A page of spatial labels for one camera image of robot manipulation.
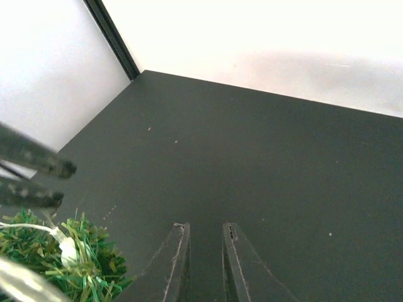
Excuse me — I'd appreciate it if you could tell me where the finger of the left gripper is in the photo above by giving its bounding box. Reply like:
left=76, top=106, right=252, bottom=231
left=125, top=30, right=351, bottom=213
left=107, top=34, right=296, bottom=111
left=1, top=177, right=64, bottom=209
left=1, top=123, right=77, bottom=179

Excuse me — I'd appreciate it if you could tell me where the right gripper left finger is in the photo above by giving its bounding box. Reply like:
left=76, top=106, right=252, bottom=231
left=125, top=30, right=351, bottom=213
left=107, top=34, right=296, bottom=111
left=116, top=223, right=191, bottom=302

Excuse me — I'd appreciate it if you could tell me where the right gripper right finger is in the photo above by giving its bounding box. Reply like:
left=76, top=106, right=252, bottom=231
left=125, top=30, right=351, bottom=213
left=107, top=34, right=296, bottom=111
left=222, top=223, right=298, bottom=302

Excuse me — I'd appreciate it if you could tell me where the small green christmas tree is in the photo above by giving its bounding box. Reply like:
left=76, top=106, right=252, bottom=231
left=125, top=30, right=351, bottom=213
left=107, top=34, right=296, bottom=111
left=1, top=210, right=135, bottom=301

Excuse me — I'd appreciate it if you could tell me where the left black frame post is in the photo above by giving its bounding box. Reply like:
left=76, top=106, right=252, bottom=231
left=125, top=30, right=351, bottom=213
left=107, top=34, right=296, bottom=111
left=84, top=0, right=140, bottom=82

